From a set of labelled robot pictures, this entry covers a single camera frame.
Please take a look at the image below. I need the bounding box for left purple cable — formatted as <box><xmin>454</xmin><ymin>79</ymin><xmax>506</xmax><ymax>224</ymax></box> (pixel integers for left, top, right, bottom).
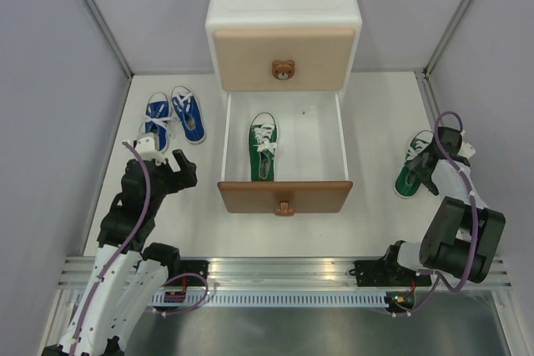
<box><xmin>68</xmin><ymin>141</ymin><xmax>150</xmax><ymax>356</ymax></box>

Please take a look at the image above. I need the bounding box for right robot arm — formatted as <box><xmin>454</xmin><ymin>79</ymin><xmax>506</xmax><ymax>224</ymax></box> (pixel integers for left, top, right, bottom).
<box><xmin>380</xmin><ymin>127</ymin><xmax>506</xmax><ymax>285</ymax></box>

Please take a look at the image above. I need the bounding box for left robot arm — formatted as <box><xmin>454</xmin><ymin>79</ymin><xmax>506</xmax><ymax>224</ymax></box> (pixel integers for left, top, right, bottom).
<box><xmin>42</xmin><ymin>142</ymin><xmax>198</xmax><ymax>355</ymax></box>

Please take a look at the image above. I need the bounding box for white slotted cable duct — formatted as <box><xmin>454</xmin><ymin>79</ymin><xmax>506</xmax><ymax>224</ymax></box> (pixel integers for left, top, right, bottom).
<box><xmin>149</xmin><ymin>291</ymin><xmax>395</xmax><ymax>308</ymax></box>

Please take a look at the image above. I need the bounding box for right blue sneaker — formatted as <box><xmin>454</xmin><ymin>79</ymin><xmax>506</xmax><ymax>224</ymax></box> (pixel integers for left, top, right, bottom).
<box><xmin>171</xmin><ymin>86</ymin><xmax>205</xmax><ymax>144</ymax></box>

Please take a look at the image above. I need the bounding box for left blue sneaker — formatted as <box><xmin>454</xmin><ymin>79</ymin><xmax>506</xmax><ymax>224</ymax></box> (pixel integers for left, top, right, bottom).
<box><xmin>139</xmin><ymin>92</ymin><xmax>174</xmax><ymax>153</ymax></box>

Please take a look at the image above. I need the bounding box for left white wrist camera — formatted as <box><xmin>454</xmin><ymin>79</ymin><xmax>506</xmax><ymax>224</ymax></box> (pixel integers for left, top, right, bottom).
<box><xmin>121</xmin><ymin>133</ymin><xmax>181</xmax><ymax>173</ymax></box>

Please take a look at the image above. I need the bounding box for aluminium frame post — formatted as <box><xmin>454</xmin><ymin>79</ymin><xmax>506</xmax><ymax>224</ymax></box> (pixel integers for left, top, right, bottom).
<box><xmin>421</xmin><ymin>0</ymin><xmax>475</xmax><ymax>79</ymax></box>
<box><xmin>81</xmin><ymin>0</ymin><xmax>134</xmax><ymax>82</ymax></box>

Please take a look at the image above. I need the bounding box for aluminium mounting rail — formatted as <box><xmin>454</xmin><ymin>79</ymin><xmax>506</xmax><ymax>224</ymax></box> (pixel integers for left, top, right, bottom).
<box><xmin>57</xmin><ymin>257</ymin><xmax>511</xmax><ymax>291</ymax></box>

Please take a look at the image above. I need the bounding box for left aluminium frame post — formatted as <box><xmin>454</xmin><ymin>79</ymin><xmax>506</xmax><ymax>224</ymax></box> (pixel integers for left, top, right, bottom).
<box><xmin>81</xmin><ymin>0</ymin><xmax>134</xmax><ymax>82</ymax></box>

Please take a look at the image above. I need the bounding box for blue sneaker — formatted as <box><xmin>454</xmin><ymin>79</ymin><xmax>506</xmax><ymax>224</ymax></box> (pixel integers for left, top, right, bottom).
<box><xmin>171</xmin><ymin>86</ymin><xmax>205</xmax><ymax>144</ymax></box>
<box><xmin>139</xmin><ymin>92</ymin><xmax>174</xmax><ymax>153</ymax></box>

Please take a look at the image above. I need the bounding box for brown drawer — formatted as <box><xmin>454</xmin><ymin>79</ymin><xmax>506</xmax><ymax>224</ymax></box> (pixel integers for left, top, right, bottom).
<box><xmin>218</xmin><ymin>92</ymin><xmax>353</xmax><ymax>215</ymax></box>

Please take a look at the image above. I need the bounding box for purple cable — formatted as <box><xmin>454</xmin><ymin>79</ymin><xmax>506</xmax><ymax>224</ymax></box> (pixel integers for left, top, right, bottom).
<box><xmin>391</xmin><ymin>111</ymin><xmax>481</xmax><ymax>318</ymax></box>
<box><xmin>68</xmin><ymin>141</ymin><xmax>150</xmax><ymax>356</ymax></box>

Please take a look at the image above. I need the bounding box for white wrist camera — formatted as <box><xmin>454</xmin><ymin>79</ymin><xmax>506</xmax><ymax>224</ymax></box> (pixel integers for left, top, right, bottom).
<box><xmin>457</xmin><ymin>138</ymin><xmax>476</xmax><ymax>165</ymax></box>
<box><xmin>121</xmin><ymin>133</ymin><xmax>181</xmax><ymax>173</ymax></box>

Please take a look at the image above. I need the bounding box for beige upper drawer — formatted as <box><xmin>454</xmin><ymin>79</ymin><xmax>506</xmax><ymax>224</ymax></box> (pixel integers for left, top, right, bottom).
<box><xmin>213</xmin><ymin>27</ymin><xmax>356</xmax><ymax>92</ymax></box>

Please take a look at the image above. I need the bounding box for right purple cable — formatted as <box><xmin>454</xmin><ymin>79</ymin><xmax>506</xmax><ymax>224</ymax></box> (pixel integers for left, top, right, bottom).
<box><xmin>391</xmin><ymin>111</ymin><xmax>481</xmax><ymax>318</ymax></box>

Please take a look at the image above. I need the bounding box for green sneaker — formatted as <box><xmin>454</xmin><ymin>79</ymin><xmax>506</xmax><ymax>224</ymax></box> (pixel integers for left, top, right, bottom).
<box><xmin>394</xmin><ymin>129</ymin><xmax>436</xmax><ymax>200</ymax></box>
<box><xmin>248</xmin><ymin>112</ymin><xmax>279</xmax><ymax>182</ymax></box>

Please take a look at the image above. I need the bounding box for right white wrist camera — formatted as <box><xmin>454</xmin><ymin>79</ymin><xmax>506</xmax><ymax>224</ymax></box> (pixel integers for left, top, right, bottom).
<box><xmin>457</xmin><ymin>138</ymin><xmax>476</xmax><ymax>165</ymax></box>

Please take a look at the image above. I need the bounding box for bear knob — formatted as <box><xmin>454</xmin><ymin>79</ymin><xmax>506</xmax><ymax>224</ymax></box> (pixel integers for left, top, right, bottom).
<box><xmin>271</xmin><ymin>60</ymin><xmax>295</xmax><ymax>81</ymax></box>
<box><xmin>274</xmin><ymin>202</ymin><xmax>295</xmax><ymax>217</ymax></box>

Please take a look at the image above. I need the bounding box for right aluminium frame post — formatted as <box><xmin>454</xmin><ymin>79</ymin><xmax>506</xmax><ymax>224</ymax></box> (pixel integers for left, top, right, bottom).
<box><xmin>421</xmin><ymin>0</ymin><xmax>475</xmax><ymax>79</ymax></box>

